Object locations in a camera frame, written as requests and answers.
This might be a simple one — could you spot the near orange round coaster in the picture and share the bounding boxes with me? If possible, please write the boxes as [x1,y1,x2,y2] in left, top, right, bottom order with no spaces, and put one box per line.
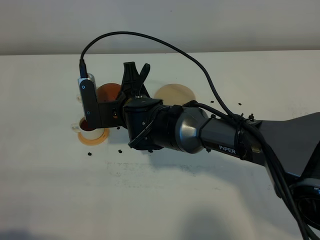
[77,128,110,146]

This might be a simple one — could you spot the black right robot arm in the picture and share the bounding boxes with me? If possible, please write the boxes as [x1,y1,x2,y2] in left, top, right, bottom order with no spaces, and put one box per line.
[121,62,320,229]

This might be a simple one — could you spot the brown clay teapot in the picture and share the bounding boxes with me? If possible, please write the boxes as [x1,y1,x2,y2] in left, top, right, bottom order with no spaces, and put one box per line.
[96,83,121,103]

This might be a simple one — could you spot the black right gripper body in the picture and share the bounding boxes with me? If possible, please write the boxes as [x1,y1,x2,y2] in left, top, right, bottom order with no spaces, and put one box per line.
[120,62,163,152]

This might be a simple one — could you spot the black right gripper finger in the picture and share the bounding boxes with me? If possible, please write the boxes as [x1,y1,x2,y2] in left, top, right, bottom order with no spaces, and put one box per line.
[139,63,150,84]

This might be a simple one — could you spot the beige round teapot coaster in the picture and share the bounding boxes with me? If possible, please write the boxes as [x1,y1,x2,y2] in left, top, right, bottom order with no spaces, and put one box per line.
[154,83,196,106]

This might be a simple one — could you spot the near white teacup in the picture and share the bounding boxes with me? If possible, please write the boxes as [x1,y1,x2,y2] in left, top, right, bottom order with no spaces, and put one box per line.
[71,117,104,140]

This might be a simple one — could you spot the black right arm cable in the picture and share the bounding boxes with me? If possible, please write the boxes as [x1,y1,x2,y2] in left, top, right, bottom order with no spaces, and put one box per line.
[79,31,316,240]

